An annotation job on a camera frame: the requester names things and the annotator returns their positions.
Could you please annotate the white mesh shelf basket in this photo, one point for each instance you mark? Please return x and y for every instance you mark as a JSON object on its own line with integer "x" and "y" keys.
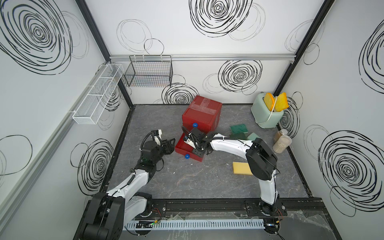
{"x": 104, "y": 95}

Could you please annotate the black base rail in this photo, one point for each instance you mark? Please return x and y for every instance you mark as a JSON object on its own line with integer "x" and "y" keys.
{"x": 252, "y": 207}

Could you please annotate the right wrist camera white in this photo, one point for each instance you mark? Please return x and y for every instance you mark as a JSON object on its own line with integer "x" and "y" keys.
{"x": 189, "y": 139}

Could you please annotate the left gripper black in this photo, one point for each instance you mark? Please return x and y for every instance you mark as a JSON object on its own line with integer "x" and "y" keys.
{"x": 166, "y": 144}

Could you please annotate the mint green toaster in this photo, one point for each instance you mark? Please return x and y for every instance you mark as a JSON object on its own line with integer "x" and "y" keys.
{"x": 263, "y": 117}

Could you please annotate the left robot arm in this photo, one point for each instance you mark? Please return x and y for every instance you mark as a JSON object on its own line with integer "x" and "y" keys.
{"x": 108, "y": 213}

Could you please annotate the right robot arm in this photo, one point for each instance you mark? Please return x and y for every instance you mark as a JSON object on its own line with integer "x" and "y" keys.
{"x": 259, "y": 156}

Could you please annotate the grey slotted cable duct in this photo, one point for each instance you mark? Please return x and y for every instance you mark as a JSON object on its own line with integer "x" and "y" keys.
{"x": 221, "y": 224}

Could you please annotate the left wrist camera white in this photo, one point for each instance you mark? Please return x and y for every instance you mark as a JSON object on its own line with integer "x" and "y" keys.
{"x": 156, "y": 135}

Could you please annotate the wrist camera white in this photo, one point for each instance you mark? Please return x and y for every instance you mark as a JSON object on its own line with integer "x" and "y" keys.
{"x": 189, "y": 139}
{"x": 156, "y": 135}

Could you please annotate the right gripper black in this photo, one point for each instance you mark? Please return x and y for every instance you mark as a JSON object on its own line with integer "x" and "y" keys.
{"x": 197, "y": 153}

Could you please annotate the yellow toast slice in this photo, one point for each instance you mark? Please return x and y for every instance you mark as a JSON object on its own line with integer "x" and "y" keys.
{"x": 269, "y": 101}
{"x": 281, "y": 103}

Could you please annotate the red drawer cabinet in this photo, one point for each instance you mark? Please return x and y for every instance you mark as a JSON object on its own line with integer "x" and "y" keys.
{"x": 206, "y": 105}

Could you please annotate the left yellow toast slice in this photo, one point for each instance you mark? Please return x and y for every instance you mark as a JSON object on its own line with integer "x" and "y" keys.
{"x": 269, "y": 101}

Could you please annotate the clear jar with grains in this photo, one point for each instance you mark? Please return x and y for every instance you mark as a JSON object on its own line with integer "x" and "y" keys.
{"x": 282, "y": 143}

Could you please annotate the black wire basket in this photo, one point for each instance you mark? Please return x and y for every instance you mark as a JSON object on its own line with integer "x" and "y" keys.
{"x": 149, "y": 71}

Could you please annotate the yellow sponge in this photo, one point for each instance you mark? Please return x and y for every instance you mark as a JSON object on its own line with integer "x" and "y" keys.
{"x": 240, "y": 168}

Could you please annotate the dark green sponge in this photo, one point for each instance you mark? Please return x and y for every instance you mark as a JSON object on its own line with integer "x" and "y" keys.
{"x": 239, "y": 129}

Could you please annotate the right yellow toast slice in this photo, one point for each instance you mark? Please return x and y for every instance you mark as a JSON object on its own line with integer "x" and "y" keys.
{"x": 281, "y": 103}

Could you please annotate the brown spice jar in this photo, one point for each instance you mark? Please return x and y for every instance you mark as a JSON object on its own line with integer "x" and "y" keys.
{"x": 282, "y": 132}

